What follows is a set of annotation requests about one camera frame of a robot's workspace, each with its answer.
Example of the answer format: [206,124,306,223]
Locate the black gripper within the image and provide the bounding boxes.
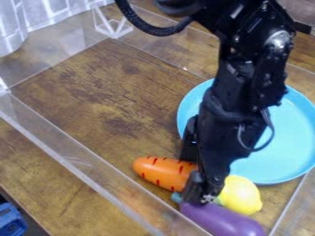
[180,88,275,204]

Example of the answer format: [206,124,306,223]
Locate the clear acrylic enclosure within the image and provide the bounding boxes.
[0,0,315,236]

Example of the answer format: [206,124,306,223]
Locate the blue round tray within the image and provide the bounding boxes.
[176,77,315,185]

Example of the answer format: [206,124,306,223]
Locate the blue plastic object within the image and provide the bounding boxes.
[0,203,28,236]

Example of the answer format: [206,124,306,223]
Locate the white grid curtain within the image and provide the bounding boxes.
[0,0,115,57]

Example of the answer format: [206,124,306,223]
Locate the purple toy eggplant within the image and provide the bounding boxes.
[171,192,267,236]

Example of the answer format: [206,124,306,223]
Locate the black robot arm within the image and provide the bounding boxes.
[156,0,295,204]

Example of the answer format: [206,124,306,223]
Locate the orange toy carrot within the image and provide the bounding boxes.
[134,156,198,192]

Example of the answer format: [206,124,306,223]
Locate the yellow toy lemon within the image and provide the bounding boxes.
[215,175,262,216]

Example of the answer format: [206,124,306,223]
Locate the dark baseboard strip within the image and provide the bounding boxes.
[294,21,312,35]

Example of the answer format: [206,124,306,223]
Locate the black braided cable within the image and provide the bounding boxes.
[114,0,198,38]

